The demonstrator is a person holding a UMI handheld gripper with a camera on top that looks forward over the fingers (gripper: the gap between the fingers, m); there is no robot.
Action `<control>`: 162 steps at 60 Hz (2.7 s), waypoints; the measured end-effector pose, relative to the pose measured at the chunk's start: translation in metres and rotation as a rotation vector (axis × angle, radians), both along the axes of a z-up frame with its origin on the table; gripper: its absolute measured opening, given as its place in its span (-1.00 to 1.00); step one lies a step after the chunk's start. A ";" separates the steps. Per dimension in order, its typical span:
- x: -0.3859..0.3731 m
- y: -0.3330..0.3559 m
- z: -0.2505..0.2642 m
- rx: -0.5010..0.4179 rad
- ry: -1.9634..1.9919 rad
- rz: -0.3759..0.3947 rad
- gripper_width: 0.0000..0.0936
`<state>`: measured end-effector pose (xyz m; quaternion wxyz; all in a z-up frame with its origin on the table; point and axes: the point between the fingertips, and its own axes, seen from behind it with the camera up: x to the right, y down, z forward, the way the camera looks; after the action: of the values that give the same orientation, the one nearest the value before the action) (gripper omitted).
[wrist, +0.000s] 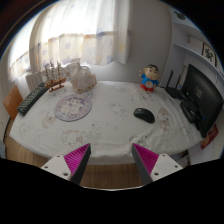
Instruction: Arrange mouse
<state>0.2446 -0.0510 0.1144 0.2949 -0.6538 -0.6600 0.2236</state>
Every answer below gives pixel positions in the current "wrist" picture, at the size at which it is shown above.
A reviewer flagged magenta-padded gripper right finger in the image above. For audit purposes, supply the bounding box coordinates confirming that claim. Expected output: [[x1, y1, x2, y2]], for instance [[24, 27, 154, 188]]
[[131, 143, 184, 186]]

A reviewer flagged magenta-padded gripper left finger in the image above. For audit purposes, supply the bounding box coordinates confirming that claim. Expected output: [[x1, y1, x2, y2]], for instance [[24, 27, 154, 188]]
[[40, 143, 92, 186]]

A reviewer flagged black computer mouse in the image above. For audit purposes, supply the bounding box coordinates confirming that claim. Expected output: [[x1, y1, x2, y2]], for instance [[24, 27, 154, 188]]
[[133, 107, 156, 124]]

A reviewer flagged round purple printed mouse pad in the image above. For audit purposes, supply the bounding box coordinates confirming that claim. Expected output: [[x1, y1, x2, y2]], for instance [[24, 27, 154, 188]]
[[53, 93, 93, 122]]

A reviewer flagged red paper packet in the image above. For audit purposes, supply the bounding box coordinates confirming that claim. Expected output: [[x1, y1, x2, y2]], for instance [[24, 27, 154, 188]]
[[199, 123, 219, 150]]

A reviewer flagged black box device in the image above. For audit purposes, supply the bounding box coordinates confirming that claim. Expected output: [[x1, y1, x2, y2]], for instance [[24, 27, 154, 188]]
[[180, 99, 204, 124]]

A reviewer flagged white cartoon-print tablecloth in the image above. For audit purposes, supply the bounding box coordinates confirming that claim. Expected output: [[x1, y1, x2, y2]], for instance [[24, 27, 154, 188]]
[[9, 79, 204, 166]]

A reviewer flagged black keyboard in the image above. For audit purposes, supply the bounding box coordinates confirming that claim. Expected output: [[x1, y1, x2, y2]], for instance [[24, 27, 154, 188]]
[[17, 82, 50, 117]]

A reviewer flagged black router with antennas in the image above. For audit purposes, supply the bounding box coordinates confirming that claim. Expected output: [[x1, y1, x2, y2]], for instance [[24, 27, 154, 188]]
[[165, 69, 188, 100]]

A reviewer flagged wooden chair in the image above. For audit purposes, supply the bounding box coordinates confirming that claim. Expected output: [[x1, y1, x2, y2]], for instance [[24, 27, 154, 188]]
[[3, 85, 24, 121]]

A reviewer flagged wooden model sailing ship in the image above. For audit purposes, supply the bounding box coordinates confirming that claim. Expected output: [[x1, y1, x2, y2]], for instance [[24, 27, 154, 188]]
[[44, 60, 69, 93]]

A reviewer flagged black monitor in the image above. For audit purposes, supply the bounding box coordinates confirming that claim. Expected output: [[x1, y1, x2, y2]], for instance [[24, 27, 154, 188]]
[[181, 63, 224, 138]]

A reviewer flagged cartoon boy figurine clock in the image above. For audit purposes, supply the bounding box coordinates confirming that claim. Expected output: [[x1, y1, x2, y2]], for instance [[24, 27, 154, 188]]
[[138, 64, 160, 93]]

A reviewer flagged large white conch shell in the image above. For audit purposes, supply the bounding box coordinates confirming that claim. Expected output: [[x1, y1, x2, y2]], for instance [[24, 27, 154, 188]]
[[69, 61, 98, 94]]

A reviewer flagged white radiator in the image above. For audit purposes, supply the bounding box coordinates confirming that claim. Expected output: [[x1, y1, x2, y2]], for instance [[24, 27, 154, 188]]
[[25, 63, 91, 93]]

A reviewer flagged white star-print curtain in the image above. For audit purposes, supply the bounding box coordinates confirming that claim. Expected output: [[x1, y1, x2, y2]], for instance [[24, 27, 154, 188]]
[[9, 0, 133, 81]]

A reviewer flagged white wall shelf unit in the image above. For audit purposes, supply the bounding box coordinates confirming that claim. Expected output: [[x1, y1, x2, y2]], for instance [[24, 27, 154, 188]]
[[168, 9, 224, 81]]

